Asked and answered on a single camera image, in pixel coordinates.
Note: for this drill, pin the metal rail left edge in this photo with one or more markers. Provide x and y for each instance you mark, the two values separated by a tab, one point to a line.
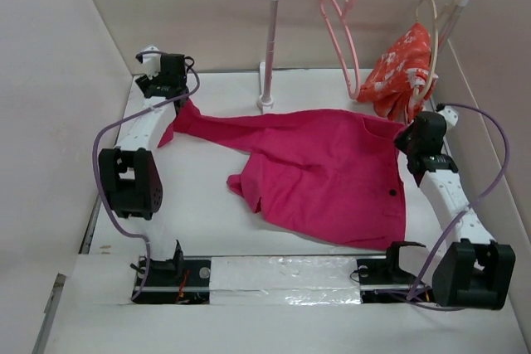
58	286

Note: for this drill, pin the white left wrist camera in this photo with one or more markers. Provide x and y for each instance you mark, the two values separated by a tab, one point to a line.
149	58

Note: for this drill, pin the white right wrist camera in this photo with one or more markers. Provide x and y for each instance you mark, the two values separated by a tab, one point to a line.
449	114

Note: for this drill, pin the pink trousers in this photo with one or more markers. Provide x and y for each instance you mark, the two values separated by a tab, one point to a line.
330	174

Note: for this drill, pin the orange floral garment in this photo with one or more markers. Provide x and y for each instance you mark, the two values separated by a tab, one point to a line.
396	85

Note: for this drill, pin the pink plastic hanger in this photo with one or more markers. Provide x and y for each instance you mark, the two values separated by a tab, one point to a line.
351	75

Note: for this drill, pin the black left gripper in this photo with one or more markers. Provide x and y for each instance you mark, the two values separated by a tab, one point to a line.
145	83

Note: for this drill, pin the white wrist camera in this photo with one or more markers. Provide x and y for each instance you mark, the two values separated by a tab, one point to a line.
149	58
449	114

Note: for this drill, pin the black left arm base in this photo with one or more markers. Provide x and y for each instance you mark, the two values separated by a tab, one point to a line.
180	280

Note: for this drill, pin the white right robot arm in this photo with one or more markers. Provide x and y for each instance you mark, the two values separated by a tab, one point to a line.
466	267

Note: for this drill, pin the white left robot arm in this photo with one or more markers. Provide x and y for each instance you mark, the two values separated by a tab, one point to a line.
129	177

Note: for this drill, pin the beige wooden hanger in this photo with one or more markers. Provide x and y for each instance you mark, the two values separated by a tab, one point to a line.
435	18

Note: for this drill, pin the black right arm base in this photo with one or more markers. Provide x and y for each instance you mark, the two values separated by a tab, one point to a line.
389	278

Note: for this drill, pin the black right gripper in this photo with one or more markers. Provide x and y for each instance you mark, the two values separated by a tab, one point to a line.
401	141

